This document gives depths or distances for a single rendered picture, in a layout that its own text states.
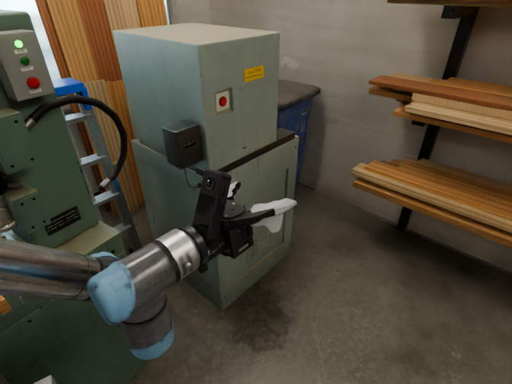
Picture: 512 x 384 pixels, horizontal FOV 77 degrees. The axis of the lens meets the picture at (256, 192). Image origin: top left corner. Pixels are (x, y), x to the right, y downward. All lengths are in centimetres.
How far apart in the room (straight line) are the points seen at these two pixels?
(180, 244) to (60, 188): 80
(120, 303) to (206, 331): 146
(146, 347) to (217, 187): 27
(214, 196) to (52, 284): 27
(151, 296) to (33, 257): 17
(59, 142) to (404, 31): 194
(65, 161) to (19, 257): 72
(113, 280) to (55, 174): 80
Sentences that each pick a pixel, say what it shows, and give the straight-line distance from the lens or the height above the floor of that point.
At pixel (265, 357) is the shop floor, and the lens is 182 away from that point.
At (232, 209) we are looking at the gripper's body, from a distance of 57.
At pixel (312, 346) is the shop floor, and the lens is 188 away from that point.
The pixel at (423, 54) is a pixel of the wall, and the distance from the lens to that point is 231.
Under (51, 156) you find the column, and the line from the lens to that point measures 122.
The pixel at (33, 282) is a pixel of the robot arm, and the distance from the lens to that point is 56.
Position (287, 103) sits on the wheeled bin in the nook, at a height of 94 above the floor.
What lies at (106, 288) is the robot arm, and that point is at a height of 125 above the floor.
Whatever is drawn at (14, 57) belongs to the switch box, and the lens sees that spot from 107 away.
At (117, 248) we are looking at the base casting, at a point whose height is 74.
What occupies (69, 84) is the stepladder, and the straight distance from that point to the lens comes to 193.
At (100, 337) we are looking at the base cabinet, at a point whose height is 39.
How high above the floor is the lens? 158
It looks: 33 degrees down
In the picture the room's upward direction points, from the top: straight up
